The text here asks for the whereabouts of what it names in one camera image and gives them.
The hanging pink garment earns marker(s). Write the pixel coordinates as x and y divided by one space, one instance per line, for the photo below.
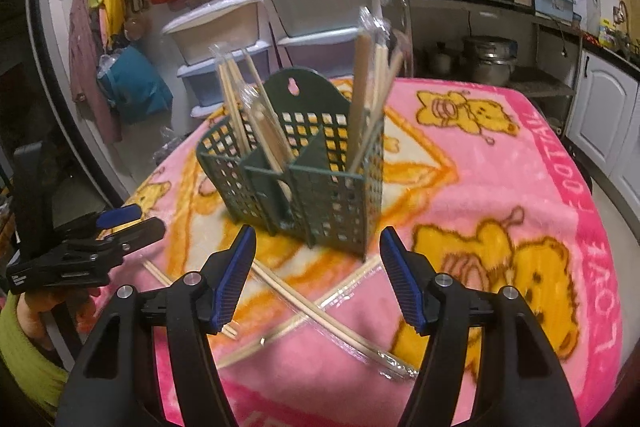
85 72

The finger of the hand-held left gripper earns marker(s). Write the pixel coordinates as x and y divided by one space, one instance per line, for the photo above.
117 216
140 229

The white kitchen cabinets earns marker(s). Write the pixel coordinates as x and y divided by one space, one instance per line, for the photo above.
600 97

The purple storage drawer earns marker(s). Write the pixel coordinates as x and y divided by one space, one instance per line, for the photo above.
320 54

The person's left hand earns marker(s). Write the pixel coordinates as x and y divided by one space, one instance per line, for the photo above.
37 314

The wooden cutting board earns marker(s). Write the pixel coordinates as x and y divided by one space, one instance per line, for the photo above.
631 7

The light green storage drawer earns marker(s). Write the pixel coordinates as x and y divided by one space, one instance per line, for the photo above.
320 9

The cream storage drawer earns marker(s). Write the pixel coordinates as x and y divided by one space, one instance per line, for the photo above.
215 34

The blue plastic bag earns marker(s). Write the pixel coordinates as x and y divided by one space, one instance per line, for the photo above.
132 87

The pink printed blanket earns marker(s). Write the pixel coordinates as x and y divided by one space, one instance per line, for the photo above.
475 157

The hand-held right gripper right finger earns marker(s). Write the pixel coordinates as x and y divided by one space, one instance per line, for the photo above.
402 277

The metal kitchen rack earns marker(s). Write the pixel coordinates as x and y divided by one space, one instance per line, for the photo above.
545 87

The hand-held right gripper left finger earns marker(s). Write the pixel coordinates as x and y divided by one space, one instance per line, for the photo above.
235 277

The green plastic utensil holder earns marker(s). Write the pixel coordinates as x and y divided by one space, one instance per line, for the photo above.
330 197

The large steel cooking pot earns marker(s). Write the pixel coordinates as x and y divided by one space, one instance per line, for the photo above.
487 62

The pile of wooden chopsticks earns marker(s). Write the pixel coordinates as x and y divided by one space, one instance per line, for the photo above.
361 72

